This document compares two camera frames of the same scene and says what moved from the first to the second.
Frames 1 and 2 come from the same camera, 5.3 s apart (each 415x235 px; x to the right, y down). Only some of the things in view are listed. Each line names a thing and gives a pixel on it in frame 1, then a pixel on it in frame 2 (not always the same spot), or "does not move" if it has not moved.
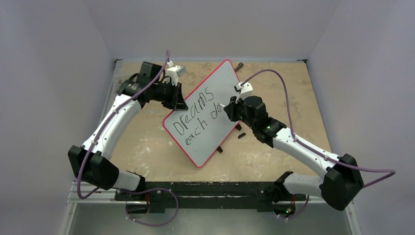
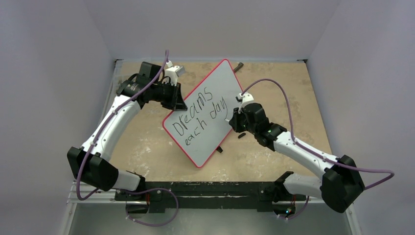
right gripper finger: (233, 104) to (236, 115)
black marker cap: (242, 135) does not move
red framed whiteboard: (199, 131) does not move
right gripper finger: (231, 113) to (237, 125)
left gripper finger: (178, 103) does not move
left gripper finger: (180, 99) does not move
